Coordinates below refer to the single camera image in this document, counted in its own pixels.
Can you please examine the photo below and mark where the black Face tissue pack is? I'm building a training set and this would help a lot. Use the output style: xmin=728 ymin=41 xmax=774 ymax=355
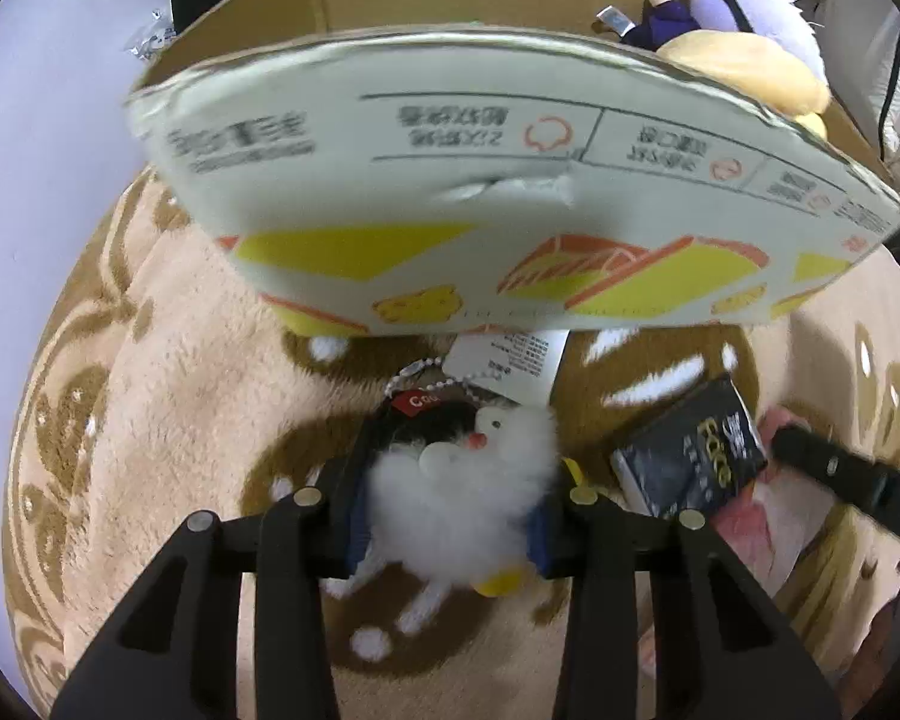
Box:
xmin=610 ymin=374 xmax=767 ymax=520

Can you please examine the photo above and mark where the yellow bear plush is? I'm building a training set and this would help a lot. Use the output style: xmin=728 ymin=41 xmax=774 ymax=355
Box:
xmin=656 ymin=29 xmax=831 ymax=140

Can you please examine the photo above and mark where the white fluffy plush chick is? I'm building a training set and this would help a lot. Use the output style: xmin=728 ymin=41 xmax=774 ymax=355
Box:
xmin=359 ymin=328 xmax=572 ymax=600

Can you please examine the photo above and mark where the snack bag on floor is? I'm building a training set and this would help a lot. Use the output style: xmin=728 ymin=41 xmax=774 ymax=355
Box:
xmin=123 ymin=10 xmax=176 ymax=64

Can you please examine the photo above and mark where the pink packet bag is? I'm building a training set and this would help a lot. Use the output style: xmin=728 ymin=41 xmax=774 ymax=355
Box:
xmin=710 ymin=406 xmax=855 ymax=598

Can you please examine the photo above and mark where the cardboard box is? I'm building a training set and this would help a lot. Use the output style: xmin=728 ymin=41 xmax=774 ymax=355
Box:
xmin=128 ymin=0 xmax=900 ymax=337

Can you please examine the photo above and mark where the cream recliner chair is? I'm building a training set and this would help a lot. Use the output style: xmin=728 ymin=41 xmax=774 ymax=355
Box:
xmin=823 ymin=0 xmax=900 ymax=187

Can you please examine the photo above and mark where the beige patterned carpet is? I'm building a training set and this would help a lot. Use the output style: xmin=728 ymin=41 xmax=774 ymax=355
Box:
xmin=2 ymin=171 xmax=900 ymax=718

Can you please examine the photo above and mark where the purple haired plush doll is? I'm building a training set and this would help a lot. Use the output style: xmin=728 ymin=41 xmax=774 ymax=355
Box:
xmin=596 ymin=0 xmax=826 ymax=82

